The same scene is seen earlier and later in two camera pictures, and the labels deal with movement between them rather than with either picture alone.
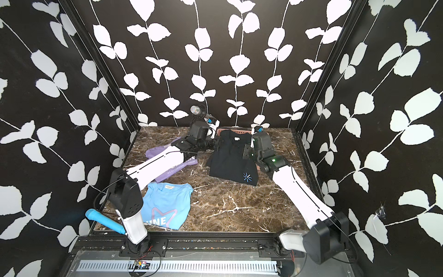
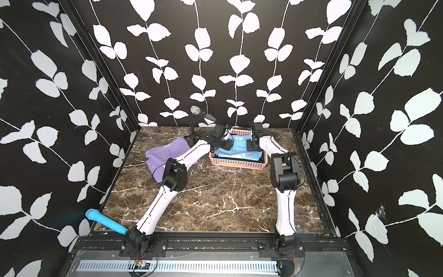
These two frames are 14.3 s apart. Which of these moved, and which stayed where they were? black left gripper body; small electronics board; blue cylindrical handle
Moved: black left gripper body
Stayed: blue cylindrical handle; small electronics board
